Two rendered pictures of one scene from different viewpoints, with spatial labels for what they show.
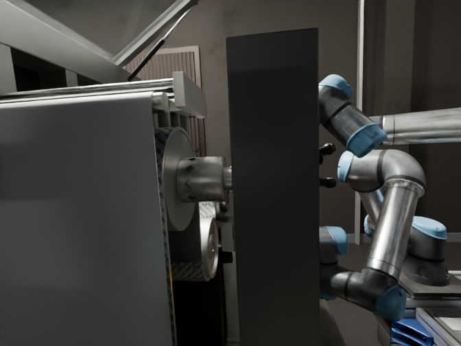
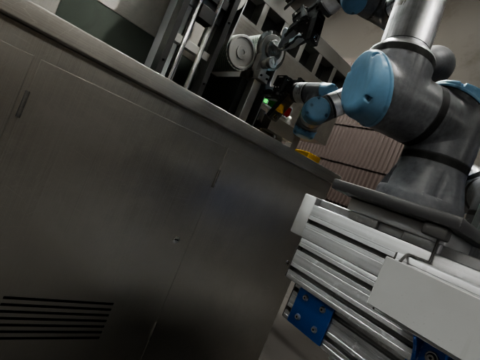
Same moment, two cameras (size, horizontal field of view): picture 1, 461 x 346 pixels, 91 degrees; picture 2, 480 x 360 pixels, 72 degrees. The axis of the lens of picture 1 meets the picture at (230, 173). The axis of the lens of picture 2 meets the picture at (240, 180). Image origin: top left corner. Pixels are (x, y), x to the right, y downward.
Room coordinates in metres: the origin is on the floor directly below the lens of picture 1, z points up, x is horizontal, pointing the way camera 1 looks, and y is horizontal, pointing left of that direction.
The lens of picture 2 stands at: (-0.29, -0.92, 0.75)
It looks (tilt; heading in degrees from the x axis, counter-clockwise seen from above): 1 degrees down; 45
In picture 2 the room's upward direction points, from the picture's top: 23 degrees clockwise
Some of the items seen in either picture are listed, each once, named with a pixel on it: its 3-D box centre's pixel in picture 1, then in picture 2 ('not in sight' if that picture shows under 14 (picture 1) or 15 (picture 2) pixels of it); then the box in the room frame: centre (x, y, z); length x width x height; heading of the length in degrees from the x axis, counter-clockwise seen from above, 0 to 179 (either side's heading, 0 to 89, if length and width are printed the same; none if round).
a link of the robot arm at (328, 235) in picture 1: (323, 241); (319, 95); (0.60, -0.25, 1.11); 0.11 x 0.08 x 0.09; 83
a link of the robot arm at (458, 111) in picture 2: not in sight; (445, 126); (0.37, -0.72, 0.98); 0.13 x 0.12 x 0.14; 146
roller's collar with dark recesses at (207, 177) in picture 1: (204, 179); not in sight; (0.32, 0.04, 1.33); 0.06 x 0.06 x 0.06; 83
